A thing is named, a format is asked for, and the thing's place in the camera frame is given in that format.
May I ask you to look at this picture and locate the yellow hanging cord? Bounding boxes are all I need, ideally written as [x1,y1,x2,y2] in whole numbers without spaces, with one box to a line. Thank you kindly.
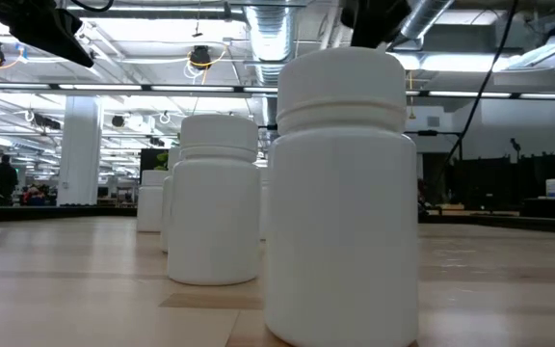
[406,71,416,120]

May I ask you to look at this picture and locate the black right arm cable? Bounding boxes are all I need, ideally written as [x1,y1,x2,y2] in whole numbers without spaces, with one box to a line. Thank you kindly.
[429,0,519,199]

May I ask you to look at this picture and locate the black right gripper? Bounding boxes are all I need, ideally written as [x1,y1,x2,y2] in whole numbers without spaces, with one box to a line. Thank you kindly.
[339,0,412,49]

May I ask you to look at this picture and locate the white pill bottle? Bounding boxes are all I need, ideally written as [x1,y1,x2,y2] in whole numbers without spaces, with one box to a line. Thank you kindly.
[136,169,166,233]
[167,114,263,286]
[263,46,421,347]
[159,146,182,254]
[259,166,272,241]

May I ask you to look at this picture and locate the black partition panels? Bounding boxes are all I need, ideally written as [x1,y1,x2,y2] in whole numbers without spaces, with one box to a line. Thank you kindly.
[450,152,555,200]

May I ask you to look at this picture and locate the black metal gantry frame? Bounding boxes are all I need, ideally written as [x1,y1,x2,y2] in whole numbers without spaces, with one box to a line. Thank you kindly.
[416,128,463,208]

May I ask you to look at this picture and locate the silver round ventilation duct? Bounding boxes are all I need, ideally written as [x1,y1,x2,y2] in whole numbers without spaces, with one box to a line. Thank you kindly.
[242,3,304,127]
[392,0,456,47]

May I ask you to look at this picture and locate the black screen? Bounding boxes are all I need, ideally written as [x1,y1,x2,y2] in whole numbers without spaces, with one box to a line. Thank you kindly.
[139,147,171,185]

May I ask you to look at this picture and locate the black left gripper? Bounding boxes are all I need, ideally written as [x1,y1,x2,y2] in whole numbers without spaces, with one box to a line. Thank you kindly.
[0,0,94,68]

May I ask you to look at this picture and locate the long ceiling light bar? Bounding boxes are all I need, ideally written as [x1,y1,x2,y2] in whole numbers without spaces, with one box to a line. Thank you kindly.
[0,80,555,101]

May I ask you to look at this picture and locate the white building column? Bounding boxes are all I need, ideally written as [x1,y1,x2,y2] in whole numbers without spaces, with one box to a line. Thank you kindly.
[57,94,104,207]

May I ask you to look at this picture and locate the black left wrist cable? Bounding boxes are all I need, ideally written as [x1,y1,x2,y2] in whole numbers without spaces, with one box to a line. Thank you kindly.
[67,0,115,13]

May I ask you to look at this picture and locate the person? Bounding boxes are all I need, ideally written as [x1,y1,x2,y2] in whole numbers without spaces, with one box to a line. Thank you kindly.
[0,153,19,206]

